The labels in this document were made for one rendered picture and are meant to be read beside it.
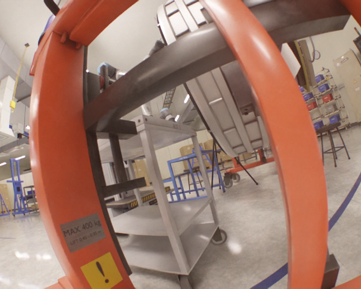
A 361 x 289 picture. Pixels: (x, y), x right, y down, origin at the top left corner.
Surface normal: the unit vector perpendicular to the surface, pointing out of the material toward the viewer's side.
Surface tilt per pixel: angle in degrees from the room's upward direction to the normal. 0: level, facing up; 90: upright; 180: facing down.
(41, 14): 180
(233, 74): 90
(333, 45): 90
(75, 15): 180
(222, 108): 131
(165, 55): 90
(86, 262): 90
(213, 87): 124
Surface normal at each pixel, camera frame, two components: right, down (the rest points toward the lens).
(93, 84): 0.85, -0.30
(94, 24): 0.26, 0.96
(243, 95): -0.45, 0.00
